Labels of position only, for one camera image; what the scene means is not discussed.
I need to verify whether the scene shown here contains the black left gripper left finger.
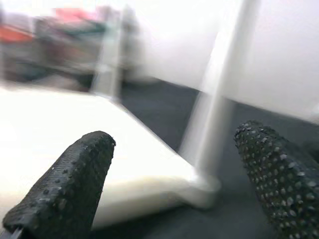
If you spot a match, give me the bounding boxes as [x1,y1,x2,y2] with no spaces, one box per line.
[2,130,117,239]

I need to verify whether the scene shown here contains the white plastic table top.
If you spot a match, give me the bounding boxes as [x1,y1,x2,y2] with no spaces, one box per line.
[0,84,222,230]

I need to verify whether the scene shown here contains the white plastic table leg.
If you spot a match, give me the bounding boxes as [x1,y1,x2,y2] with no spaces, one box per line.
[91,4,133,99]
[183,0,261,209]

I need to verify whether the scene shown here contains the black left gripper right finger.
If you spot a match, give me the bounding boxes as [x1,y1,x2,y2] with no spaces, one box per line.
[234,120,319,239]

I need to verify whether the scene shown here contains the black tablecloth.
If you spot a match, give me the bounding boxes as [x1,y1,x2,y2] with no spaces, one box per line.
[89,77,319,239]

